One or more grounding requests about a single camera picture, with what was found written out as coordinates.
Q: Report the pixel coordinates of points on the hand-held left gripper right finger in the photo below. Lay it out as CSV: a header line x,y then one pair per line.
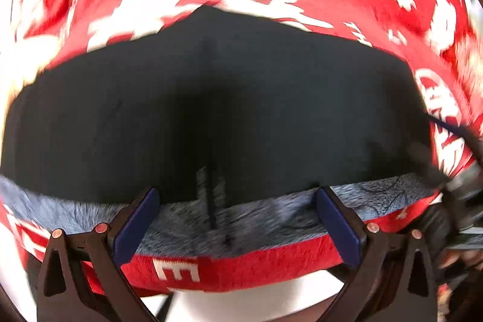
x,y
339,227

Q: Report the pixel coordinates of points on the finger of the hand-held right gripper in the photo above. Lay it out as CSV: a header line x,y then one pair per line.
x,y
424,159
451,126

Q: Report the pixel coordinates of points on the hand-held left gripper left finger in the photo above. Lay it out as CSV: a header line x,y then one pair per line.
x,y
136,227

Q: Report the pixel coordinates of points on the black pants with floral waistband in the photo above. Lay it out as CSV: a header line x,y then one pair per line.
x,y
226,110

